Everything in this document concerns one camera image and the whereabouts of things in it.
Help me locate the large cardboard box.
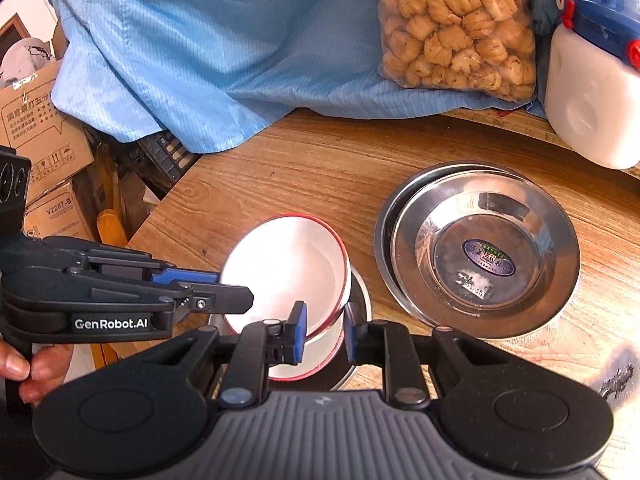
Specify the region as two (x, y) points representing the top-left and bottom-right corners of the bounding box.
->
(0, 60), (96, 206)

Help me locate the black keyboard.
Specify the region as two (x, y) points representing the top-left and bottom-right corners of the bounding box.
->
(137, 130), (201, 186)

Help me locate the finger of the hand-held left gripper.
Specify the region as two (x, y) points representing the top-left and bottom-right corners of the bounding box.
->
(67, 266), (254, 333)
(42, 236), (221, 288)

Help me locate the steel plate with sticker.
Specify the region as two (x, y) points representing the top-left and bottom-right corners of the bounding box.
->
(391, 170), (582, 339)

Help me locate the plain steel plate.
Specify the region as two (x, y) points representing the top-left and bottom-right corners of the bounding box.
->
(374, 161), (551, 311)

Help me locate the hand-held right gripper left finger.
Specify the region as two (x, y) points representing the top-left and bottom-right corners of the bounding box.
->
(142, 301), (308, 407)

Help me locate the clear bag of snacks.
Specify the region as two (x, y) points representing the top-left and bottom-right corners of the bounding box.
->
(370, 0), (538, 103)

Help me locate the small cardboard box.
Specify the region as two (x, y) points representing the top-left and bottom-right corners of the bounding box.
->
(22, 182), (96, 243)

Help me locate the person's left hand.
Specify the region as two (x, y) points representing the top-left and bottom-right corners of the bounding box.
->
(0, 337), (76, 406)

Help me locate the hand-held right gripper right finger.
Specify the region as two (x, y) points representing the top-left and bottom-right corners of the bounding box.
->
(344, 304), (498, 408)

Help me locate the white bowl with red rim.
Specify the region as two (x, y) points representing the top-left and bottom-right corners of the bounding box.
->
(267, 310), (352, 380)
(220, 215), (353, 336)

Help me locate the yellow wooden handle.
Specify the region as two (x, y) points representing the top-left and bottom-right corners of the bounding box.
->
(96, 209), (128, 250)

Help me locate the white jug with blue lid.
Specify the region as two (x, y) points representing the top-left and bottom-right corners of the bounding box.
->
(544, 0), (640, 170)

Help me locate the blue cloth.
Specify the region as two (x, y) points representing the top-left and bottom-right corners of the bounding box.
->
(30, 0), (571, 153)

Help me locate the white cloth bundle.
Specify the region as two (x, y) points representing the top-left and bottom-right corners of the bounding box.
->
(0, 37), (60, 88)

